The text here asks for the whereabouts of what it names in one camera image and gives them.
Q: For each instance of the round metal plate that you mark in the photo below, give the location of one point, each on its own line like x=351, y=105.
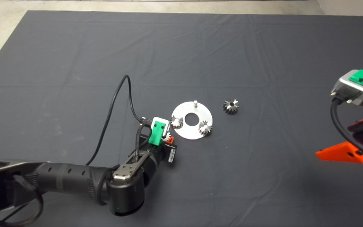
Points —
x=187, y=134

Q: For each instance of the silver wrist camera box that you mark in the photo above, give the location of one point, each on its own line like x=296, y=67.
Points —
x=166, y=122
x=348, y=88

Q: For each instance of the dark grey table cloth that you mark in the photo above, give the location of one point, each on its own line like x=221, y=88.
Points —
x=169, y=47

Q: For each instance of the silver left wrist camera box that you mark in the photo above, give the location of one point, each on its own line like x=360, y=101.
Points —
x=166, y=122

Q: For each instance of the large steel gear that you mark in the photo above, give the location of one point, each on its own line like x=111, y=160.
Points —
x=230, y=109

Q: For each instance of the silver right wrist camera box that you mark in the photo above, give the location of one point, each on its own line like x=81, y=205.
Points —
x=348, y=88

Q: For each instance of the green left camera mount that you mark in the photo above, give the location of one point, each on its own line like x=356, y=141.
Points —
x=157, y=134

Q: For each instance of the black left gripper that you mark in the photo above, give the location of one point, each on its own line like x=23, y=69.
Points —
x=165, y=154

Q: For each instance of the white gear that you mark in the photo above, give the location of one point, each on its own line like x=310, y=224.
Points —
x=167, y=136

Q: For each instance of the small steel gear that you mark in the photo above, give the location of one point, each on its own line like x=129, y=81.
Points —
x=177, y=123
x=205, y=128

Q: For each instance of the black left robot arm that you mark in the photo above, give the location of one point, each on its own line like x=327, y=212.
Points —
x=68, y=179

